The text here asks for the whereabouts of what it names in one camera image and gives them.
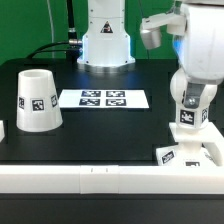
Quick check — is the white lamp shade cone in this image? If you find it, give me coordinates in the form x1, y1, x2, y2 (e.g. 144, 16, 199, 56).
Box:
16, 69, 63, 132

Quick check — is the white marker sheet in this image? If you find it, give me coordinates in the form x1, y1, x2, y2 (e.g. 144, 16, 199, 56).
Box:
59, 89, 149, 109

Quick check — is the white lamp bulb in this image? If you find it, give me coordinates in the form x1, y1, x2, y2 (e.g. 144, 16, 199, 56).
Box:
170, 68, 217, 130

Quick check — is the black thick cable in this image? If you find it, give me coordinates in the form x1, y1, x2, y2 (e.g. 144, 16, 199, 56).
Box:
26, 0, 84, 60

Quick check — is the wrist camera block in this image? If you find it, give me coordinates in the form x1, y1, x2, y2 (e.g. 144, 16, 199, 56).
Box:
140, 13, 186, 50

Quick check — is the white lamp base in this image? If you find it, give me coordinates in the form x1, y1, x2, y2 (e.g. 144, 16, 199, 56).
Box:
156, 122, 224, 167

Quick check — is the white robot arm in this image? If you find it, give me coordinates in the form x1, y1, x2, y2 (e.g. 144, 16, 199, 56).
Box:
78, 0, 224, 108

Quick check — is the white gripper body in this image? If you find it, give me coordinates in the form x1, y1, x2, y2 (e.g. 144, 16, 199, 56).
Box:
173, 0, 224, 84

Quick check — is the white left fence piece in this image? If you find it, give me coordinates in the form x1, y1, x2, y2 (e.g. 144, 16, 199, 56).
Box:
0, 120, 5, 142

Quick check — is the white thin cable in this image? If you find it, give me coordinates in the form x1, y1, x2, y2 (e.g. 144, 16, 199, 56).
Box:
46, 0, 56, 59

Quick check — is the white front fence rail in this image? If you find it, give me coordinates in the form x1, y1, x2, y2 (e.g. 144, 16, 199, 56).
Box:
0, 165, 224, 194

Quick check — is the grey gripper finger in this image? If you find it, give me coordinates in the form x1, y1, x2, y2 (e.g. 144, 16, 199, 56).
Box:
184, 82, 204, 108

